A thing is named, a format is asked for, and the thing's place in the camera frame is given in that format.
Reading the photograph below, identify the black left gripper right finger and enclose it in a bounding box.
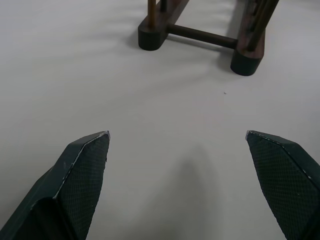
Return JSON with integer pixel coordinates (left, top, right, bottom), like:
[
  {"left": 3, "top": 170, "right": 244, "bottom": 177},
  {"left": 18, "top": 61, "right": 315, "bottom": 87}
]
[{"left": 245, "top": 129, "right": 320, "bottom": 240}]

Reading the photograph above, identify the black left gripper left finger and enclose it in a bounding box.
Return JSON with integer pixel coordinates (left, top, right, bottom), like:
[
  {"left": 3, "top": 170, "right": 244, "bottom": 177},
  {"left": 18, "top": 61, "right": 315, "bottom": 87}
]
[{"left": 0, "top": 130, "right": 111, "bottom": 240}]

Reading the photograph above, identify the dark wooden rack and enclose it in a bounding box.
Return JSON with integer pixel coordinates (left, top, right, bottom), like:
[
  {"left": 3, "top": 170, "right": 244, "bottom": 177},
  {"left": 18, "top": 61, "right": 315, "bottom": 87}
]
[{"left": 137, "top": 0, "right": 274, "bottom": 77}]

